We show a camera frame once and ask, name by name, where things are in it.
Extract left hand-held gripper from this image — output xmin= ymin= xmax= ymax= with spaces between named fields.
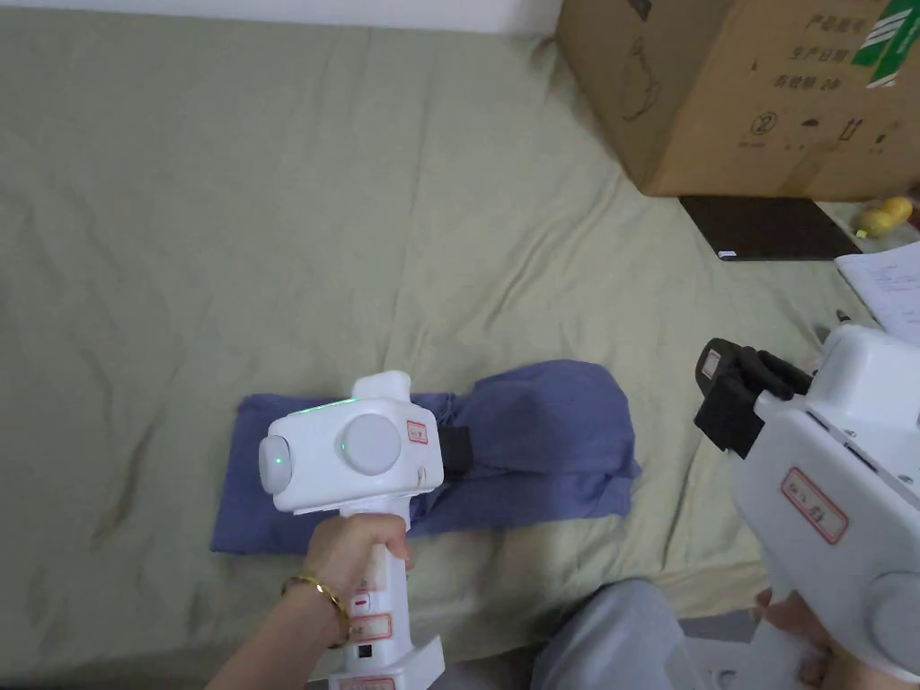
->
xmin=258 ymin=369 xmax=473 ymax=690

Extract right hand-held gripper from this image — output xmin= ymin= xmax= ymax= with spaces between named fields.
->
xmin=693 ymin=323 xmax=920 ymax=668

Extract blue garment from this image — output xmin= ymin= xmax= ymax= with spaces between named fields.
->
xmin=210 ymin=358 xmax=643 ymax=555

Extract person's left forearm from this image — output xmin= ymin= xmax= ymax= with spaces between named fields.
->
xmin=207 ymin=571 xmax=353 ymax=690

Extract person's left hand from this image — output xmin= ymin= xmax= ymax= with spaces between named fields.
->
xmin=301 ymin=513 xmax=417 ymax=614

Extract person's right hand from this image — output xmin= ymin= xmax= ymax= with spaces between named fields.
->
xmin=753 ymin=584 xmax=920 ymax=690

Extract black flat tablet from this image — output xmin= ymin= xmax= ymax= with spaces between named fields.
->
xmin=678 ymin=194 xmax=864 ymax=263

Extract white paper sheets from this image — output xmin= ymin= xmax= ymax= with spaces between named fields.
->
xmin=834 ymin=241 xmax=920 ymax=333

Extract small yellow toy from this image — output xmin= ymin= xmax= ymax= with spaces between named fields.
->
xmin=854 ymin=197 xmax=915 ymax=239

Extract bed with pale green sheet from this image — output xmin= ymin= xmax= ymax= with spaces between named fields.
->
xmin=0 ymin=10 xmax=920 ymax=666

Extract brown cardboard carton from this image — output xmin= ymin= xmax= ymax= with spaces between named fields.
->
xmin=555 ymin=0 xmax=920 ymax=200

